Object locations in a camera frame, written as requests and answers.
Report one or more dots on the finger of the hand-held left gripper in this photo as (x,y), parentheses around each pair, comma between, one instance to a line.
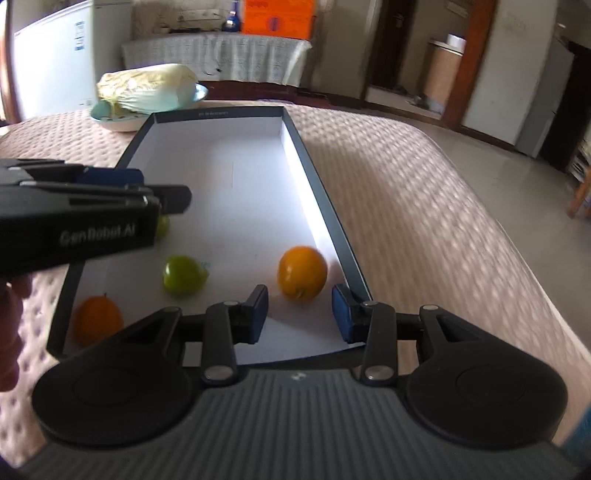
(111,175)
(173,199)

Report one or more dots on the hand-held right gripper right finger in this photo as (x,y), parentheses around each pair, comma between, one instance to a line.
(341,314)

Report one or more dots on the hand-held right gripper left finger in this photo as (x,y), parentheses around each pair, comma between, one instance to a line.
(256,314)

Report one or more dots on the grey cardboard box white inside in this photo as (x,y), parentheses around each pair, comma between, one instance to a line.
(221,184)

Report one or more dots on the oval yellow-orange citrus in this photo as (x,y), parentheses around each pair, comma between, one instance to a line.
(302,273)

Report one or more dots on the bright green tomato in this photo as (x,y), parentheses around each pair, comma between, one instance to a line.
(182,277)

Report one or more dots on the small yellow-orange citrus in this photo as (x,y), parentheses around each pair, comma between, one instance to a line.
(97,321)

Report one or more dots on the person's left hand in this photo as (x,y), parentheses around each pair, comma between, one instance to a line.
(11,323)

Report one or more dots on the pale blue bowl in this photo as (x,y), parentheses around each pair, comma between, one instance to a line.
(115,123)

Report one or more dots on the napa cabbage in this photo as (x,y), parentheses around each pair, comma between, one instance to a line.
(147,87)

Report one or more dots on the white chest freezer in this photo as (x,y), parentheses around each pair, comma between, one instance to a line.
(46,69)

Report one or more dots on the cabinet with grey cloth cover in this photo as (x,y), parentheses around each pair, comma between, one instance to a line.
(231,60)

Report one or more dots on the blue glass bottle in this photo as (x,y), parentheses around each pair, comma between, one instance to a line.
(232,23)

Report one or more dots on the orange gift box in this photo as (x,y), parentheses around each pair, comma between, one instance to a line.
(277,18)

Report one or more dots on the slippers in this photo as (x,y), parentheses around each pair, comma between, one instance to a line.
(422,101)

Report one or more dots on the wooden kitchen cabinet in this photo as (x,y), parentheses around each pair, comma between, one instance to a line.
(441,78)

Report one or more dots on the dark wooden door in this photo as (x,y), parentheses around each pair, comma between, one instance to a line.
(383,41)

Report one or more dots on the wooden table with lace cloth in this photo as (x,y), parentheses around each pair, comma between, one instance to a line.
(579,194)

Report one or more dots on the silver refrigerator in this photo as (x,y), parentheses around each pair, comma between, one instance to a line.
(538,101)

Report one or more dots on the white pot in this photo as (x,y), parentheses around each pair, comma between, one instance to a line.
(456,40)

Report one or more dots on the brown wooden door frame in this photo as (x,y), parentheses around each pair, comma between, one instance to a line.
(471,60)

